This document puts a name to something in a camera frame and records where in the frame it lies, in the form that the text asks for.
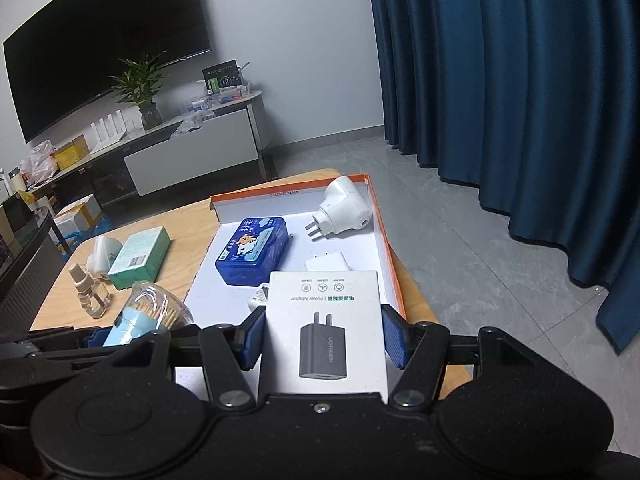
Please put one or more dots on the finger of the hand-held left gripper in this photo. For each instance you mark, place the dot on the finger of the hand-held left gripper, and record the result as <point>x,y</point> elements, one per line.
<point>95,338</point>
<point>60,353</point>

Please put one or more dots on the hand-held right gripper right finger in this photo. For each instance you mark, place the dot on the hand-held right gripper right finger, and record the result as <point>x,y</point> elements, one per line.
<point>395,340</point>

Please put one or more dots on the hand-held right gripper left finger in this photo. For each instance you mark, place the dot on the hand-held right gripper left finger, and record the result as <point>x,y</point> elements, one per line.
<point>252,340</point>

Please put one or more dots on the white cube charger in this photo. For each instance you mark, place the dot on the white cube charger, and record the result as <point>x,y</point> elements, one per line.
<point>258,300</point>

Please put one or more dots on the light blue toothpick holder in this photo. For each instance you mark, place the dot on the light blue toothpick holder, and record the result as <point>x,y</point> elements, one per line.
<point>135,320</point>

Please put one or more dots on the white adapter box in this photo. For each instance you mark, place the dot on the white adapter box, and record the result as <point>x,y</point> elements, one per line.
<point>325,310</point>

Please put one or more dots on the blue cartoon tin box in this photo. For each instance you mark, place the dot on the blue cartoon tin box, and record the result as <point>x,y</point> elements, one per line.
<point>252,252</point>

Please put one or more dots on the green cardboard box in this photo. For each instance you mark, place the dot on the green cardboard box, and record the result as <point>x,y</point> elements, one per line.
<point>137,257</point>

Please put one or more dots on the orange cardboard box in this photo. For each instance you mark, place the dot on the orange cardboard box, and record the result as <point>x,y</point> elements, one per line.
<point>300,220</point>

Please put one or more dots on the white plug-in night light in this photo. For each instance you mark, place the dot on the white plug-in night light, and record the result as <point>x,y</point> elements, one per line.
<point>345,205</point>

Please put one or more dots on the clear repellent liquid bottle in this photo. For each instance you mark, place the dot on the clear repellent liquid bottle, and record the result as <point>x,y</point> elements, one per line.
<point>95,300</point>

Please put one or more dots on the white mug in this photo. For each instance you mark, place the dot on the white mug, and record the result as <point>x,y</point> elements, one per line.
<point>102,255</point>

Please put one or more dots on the round black coffee table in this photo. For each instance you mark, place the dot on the round black coffee table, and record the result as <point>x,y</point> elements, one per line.
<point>30,270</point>

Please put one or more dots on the blue bag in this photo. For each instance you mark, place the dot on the blue bag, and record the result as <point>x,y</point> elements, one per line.
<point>65,241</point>

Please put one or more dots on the white yellow carton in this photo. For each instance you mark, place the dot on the white yellow carton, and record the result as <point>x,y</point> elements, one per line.
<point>82,212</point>

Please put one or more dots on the white tv cabinet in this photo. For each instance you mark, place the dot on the white tv cabinet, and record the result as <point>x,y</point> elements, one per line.
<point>100,180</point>

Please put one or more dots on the white plastic bag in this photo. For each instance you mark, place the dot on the white plastic bag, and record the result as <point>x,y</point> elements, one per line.
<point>40,162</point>

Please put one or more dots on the yellow box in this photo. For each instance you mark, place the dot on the yellow box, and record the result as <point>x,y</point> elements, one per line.
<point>70,155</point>

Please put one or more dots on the white router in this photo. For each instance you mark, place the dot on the white router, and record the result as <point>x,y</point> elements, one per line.
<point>107,132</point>

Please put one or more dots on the clear plastic wrap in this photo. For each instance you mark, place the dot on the clear plastic wrap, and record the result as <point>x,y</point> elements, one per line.
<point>192,124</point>

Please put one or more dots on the bamboo plant in dark vase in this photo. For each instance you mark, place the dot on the bamboo plant in dark vase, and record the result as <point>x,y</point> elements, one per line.
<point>150,115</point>

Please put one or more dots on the pile of small boxes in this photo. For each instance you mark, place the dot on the pile of small boxes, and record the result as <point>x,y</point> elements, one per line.
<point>225,94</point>

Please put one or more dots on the black green box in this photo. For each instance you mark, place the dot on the black green box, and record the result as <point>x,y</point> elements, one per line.
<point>222,77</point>

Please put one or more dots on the blue curtain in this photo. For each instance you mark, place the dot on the blue curtain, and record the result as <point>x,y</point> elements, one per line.
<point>500,85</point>

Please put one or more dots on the black wall television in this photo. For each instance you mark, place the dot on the black wall television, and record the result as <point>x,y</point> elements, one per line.
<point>100,45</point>

